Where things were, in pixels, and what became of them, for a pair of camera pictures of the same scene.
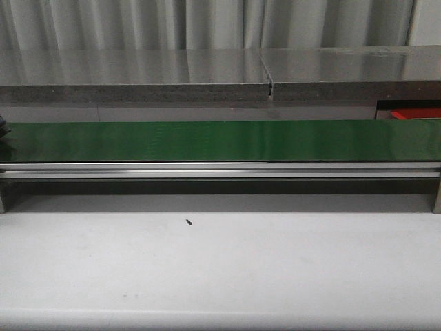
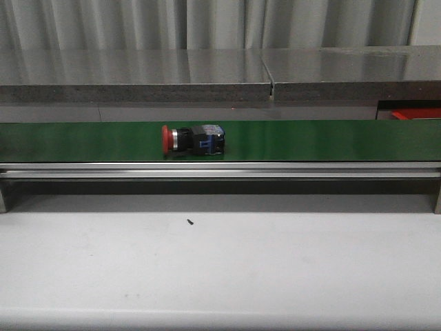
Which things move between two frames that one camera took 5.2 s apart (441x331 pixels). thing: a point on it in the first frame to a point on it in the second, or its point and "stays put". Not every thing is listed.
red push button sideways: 3,127 to 204,139
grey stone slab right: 406,73 stays put
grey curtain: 82,25 stays put
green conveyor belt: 326,141 stays put
